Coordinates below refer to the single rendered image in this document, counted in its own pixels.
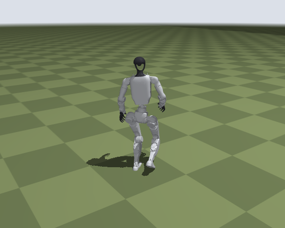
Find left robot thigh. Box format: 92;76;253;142
125;112;143;143

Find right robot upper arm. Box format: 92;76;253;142
149;76;166;101

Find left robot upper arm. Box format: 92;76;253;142
118;77;130;103

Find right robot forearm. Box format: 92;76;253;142
159;99;166;108

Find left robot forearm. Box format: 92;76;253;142
118;101;126;114

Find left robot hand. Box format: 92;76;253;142
120;112;126;123

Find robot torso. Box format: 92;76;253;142
130;73;152;124

